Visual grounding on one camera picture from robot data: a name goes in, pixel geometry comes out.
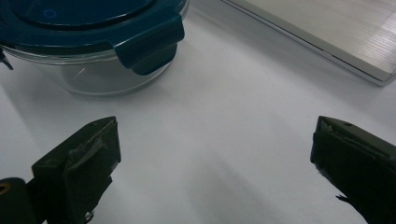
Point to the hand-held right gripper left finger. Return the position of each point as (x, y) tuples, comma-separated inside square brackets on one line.
[(81, 171)]

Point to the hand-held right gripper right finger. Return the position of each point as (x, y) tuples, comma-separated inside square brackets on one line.
[(358, 168)]

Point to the round glass container blue lid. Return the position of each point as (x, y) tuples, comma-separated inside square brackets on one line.
[(93, 37)]

